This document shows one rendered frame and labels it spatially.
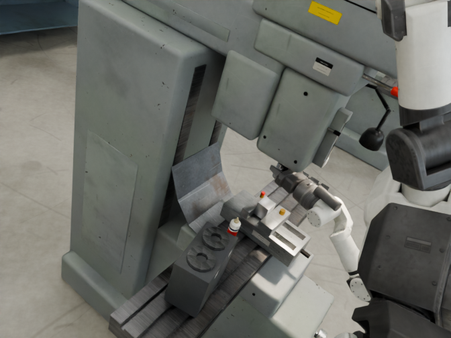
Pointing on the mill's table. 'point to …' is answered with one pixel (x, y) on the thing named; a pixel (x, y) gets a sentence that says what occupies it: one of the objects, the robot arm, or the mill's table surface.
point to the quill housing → (298, 120)
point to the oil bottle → (234, 227)
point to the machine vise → (273, 245)
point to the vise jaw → (273, 220)
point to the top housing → (337, 28)
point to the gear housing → (311, 58)
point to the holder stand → (200, 269)
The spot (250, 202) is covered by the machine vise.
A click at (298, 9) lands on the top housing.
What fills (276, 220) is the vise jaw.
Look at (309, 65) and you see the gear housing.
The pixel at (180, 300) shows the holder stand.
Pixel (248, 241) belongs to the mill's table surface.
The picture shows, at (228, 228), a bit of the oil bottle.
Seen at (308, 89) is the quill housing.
